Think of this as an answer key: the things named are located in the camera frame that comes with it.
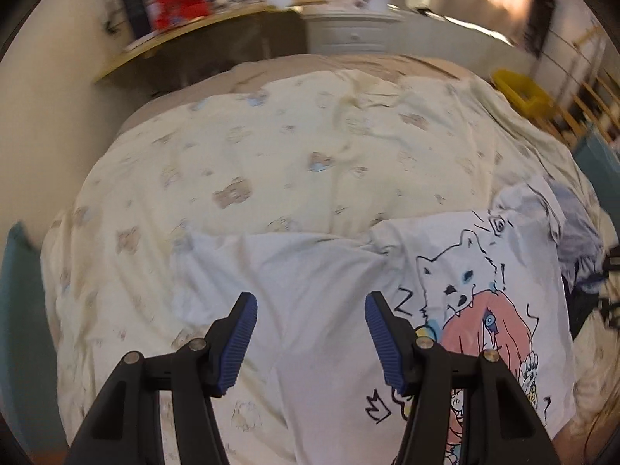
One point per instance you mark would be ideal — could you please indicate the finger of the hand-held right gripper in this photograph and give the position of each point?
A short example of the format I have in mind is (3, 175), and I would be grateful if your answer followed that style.
(611, 308)
(612, 258)

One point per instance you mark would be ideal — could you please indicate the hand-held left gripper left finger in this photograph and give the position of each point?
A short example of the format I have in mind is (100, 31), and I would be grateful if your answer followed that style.
(237, 344)

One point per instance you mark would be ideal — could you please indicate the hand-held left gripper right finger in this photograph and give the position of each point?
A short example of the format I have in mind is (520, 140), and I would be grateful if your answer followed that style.
(385, 344)

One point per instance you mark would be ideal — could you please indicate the grey t-shirt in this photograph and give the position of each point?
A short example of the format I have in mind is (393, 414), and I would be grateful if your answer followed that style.
(576, 232)

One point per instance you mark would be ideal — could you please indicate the white cartoon print t-shirt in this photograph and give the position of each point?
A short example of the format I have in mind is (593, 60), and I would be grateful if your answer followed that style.
(315, 276)

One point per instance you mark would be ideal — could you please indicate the wooden slatted rack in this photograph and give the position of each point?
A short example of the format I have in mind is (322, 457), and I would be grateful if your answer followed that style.
(588, 101)

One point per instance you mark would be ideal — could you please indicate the yellow plastic bin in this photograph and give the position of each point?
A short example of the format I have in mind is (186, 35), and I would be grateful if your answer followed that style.
(520, 89)

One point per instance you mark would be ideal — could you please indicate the yellow bear print blanket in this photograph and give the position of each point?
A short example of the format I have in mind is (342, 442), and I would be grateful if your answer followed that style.
(290, 155)

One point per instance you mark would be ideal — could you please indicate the dark hanging garment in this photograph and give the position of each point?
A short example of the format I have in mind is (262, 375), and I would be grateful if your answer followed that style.
(537, 19)

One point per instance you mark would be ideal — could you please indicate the bed with beige sheet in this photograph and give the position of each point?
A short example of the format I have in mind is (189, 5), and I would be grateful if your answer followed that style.
(300, 65)

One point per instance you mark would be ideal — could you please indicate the wooden desk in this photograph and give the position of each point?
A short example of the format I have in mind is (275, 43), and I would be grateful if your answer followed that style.
(203, 34)

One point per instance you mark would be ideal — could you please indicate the white nightstand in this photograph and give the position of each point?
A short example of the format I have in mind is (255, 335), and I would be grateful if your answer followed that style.
(348, 34)

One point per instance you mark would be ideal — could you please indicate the red box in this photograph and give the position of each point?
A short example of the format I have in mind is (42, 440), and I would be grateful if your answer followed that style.
(184, 2)

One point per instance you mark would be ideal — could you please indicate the dark tall device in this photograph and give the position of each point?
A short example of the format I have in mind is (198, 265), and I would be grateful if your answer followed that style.
(131, 0)

